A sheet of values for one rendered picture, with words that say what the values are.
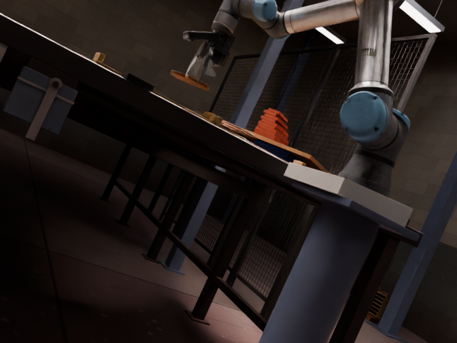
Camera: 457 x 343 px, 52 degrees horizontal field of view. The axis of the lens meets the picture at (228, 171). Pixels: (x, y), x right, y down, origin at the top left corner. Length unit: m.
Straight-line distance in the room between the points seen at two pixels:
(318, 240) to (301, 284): 0.13
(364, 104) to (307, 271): 0.47
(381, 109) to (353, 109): 0.07
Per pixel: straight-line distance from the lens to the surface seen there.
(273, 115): 2.44
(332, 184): 1.25
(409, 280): 5.62
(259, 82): 3.64
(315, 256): 1.31
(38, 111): 1.23
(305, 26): 1.63
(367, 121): 1.22
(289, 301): 1.34
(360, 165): 1.34
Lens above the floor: 0.78
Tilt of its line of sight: 1 degrees up
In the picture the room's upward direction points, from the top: 25 degrees clockwise
